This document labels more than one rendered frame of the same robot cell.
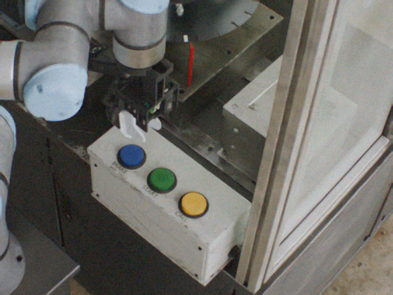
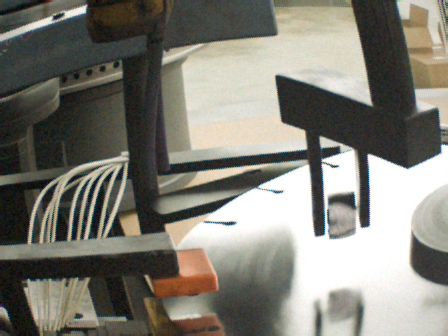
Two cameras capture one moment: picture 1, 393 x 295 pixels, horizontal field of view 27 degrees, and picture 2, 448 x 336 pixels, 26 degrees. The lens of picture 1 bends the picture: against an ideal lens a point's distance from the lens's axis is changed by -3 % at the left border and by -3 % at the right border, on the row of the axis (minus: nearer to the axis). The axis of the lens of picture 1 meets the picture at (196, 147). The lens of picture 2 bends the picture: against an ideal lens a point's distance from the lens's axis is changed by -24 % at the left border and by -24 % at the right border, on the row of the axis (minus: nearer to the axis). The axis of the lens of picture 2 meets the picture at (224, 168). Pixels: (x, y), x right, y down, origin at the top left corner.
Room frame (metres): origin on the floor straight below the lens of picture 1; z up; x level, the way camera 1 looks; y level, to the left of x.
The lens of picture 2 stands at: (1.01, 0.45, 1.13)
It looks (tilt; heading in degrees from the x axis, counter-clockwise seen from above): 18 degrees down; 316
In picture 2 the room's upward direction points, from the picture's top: 6 degrees counter-clockwise
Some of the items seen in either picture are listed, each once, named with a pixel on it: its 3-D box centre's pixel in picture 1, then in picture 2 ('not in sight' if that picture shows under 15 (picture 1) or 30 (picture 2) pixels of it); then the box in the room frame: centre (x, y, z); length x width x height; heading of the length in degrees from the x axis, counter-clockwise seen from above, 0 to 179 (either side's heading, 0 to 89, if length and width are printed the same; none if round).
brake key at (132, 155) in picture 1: (131, 156); not in sight; (0.82, 0.11, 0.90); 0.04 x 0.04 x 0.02
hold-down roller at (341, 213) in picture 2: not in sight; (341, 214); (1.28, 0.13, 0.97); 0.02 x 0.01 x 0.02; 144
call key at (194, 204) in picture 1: (193, 205); not in sight; (0.74, -0.01, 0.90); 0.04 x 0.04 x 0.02
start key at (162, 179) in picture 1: (161, 180); not in sight; (0.78, 0.05, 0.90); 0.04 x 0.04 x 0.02
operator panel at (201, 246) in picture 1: (166, 199); not in sight; (0.79, 0.04, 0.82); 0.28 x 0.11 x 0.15; 54
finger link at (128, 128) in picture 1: (132, 129); not in sight; (0.80, 0.10, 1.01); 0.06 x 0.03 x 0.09; 54
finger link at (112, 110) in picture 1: (119, 105); not in sight; (0.81, 0.12, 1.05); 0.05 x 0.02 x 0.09; 144
